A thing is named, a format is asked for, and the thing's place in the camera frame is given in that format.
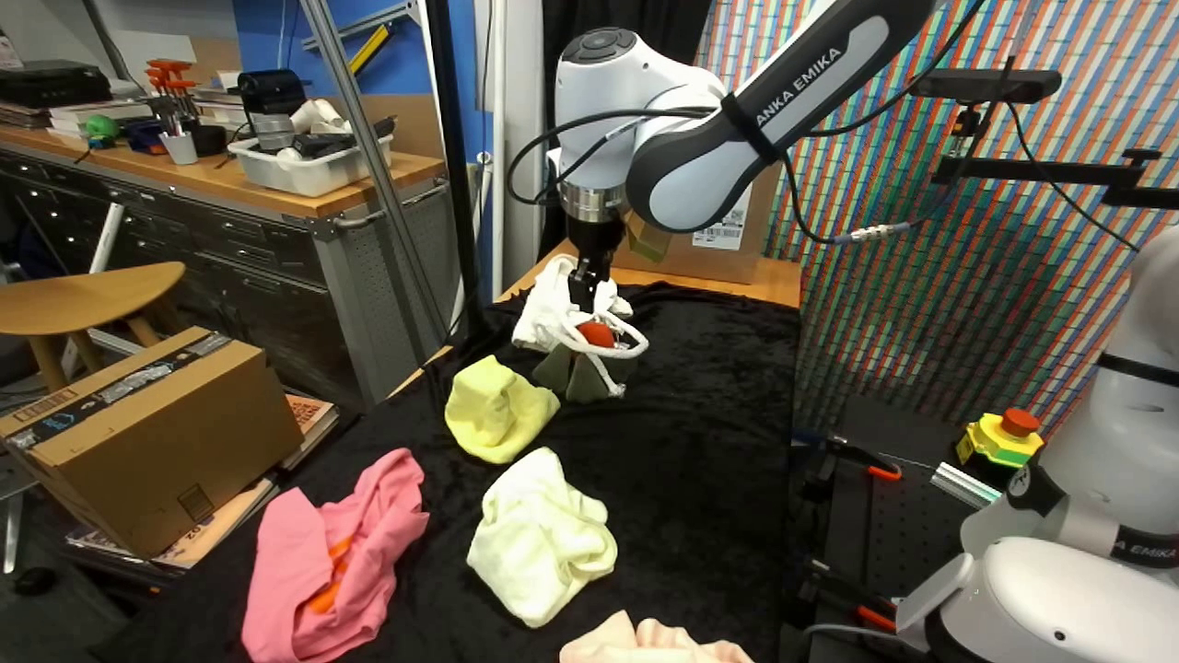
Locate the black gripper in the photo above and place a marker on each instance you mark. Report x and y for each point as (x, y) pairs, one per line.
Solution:
(594, 253)

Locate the small white cloth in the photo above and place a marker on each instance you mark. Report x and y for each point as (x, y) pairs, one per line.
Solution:
(615, 298)

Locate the large white terry towel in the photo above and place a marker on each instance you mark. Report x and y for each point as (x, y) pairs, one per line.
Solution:
(541, 306)

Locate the yellow cloth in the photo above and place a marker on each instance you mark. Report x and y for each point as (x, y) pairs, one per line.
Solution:
(498, 411)

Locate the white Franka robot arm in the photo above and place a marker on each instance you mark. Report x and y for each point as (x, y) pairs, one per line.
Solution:
(740, 134)

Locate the red plush toy green leaves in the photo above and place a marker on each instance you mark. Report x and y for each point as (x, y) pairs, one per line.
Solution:
(578, 373)

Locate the large carton white labels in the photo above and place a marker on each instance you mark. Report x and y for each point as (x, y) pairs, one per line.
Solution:
(758, 233)

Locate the black vertical pole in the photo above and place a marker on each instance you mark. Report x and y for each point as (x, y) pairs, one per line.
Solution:
(449, 160)

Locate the black table cloth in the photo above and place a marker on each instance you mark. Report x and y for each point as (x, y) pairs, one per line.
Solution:
(702, 492)

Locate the light green cloth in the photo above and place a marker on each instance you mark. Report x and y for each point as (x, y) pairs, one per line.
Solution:
(541, 540)

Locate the silver slanted pole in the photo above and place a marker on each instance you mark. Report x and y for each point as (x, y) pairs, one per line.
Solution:
(369, 160)

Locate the black curtain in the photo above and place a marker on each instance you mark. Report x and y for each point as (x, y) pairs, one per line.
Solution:
(638, 7)

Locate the white plastic bin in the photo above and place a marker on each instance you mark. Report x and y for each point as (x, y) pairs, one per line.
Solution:
(307, 171)

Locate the black clamp orange tip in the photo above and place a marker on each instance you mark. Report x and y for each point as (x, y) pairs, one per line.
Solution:
(867, 464)
(862, 610)

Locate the grey workbench wooden top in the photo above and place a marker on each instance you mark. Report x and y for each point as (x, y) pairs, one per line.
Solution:
(245, 246)

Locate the peach cloth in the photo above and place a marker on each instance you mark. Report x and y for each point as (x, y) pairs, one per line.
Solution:
(650, 643)

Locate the pink cloth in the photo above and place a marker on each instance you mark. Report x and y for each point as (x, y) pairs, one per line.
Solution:
(335, 565)

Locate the black jar appliance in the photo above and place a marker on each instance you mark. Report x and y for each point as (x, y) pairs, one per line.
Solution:
(270, 96)

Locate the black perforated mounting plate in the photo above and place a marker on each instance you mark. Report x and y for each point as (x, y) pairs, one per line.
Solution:
(885, 540)

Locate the yellow red emergency stop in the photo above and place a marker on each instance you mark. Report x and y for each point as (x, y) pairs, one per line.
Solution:
(1000, 436)

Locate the brown cardboard box black tape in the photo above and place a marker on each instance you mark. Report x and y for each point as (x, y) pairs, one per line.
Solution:
(151, 443)

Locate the orange small item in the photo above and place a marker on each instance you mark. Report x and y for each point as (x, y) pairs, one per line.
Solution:
(173, 75)

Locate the black horizontal bar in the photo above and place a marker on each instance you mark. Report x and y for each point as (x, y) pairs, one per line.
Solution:
(1057, 171)

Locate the wooden stool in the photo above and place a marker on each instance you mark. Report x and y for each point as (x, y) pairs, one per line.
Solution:
(88, 295)

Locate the green small item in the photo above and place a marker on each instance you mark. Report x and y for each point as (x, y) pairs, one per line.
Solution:
(103, 131)

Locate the black flat case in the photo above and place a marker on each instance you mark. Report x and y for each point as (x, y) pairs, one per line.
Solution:
(50, 82)

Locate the black bar-shaped camera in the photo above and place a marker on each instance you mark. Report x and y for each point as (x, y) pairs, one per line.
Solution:
(981, 82)

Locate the white metal rail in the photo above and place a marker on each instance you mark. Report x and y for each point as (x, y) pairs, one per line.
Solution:
(94, 280)

